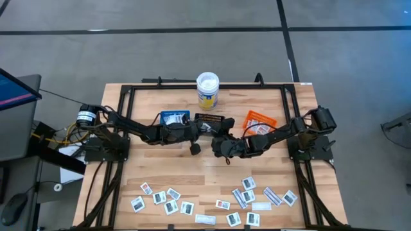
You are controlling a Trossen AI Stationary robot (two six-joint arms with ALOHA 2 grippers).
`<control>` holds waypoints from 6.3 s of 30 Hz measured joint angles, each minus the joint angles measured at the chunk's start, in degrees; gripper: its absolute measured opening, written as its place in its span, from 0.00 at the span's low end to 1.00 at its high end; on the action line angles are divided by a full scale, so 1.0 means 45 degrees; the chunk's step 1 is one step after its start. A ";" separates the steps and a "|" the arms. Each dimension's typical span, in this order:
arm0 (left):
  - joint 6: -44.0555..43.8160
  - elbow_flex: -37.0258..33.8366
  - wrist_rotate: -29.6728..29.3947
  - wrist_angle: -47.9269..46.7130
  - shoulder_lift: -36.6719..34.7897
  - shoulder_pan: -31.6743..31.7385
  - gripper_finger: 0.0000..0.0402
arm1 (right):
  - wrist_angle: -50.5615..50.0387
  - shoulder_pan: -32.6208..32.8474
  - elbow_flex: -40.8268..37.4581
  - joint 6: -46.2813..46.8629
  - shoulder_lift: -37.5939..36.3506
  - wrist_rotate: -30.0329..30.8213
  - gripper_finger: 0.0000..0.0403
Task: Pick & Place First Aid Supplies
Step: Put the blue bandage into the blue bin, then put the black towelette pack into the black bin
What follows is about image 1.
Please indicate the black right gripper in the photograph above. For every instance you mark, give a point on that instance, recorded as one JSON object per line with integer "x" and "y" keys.
{"x": 226, "y": 146}

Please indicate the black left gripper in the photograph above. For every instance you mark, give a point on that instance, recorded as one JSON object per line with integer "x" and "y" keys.
{"x": 180, "y": 133}

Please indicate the blue-striped bandage wrapper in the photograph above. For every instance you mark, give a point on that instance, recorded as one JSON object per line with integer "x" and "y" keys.
{"x": 237, "y": 197}
{"x": 167, "y": 119}
{"x": 272, "y": 196}
{"x": 175, "y": 119}

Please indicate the black-print first aid packet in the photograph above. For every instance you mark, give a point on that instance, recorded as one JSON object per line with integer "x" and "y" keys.
{"x": 253, "y": 219}
{"x": 233, "y": 219}
{"x": 248, "y": 183}
{"x": 159, "y": 197}
{"x": 171, "y": 207}
{"x": 138, "y": 204}
{"x": 206, "y": 127}
{"x": 249, "y": 196}
{"x": 187, "y": 208}
{"x": 289, "y": 198}

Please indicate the grey-print white packet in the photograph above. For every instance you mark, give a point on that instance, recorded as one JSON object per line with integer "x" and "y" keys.
{"x": 173, "y": 193}

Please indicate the plain white gauze packet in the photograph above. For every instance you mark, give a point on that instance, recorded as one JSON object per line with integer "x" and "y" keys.
{"x": 205, "y": 219}
{"x": 261, "y": 206}

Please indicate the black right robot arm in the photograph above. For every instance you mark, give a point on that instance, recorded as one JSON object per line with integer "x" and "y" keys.
{"x": 276, "y": 134}

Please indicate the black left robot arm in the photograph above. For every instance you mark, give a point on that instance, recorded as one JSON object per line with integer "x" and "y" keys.
{"x": 128, "y": 126}

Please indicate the blue plastic basket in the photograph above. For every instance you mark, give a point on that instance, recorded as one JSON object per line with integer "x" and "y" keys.
{"x": 162, "y": 113}

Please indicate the black plastic basket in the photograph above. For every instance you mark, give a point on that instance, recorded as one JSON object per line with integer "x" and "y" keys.
{"x": 212, "y": 117}

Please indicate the orange plastic basket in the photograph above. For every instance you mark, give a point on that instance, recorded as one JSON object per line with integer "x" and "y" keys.
{"x": 257, "y": 116}

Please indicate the disinfecting wipes canister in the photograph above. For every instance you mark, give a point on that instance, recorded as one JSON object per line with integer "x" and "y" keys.
{"x": 208, "y": 96}

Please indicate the white paper sheet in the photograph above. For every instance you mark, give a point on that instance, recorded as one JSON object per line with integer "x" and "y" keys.
{"x": 69, "y": 174}

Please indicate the black metal beam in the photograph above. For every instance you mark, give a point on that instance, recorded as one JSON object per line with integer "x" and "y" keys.
{"x": 57, "y": 158}

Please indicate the white tape roll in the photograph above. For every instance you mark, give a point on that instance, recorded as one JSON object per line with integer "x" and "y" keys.
{"x": 54, "y": 187}

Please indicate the grey low desk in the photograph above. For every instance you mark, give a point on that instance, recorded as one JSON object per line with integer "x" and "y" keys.
{"x": 29, "y": 179}

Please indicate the monitor with purple screen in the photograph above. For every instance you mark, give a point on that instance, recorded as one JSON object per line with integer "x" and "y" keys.
{"x": 19, "y": 128}

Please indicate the computer monitor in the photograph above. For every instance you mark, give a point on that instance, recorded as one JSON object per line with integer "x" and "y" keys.
{"x": 13, "y": 91}

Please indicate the black stand foot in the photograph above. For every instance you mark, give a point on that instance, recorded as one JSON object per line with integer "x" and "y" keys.
{"x": 398, "y": 122}

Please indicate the black computer mouse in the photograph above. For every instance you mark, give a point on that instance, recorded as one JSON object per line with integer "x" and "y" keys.
{"x": 14, "y": 207}

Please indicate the black metal table frame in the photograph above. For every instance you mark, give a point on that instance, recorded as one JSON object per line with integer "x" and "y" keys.
{"x": 160, "y": 86}

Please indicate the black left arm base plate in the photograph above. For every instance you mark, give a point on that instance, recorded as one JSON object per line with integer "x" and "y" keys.
{"x": 96, "y": 156}

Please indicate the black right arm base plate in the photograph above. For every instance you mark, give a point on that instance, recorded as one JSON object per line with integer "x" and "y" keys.
{"x": 318, "y": 154}

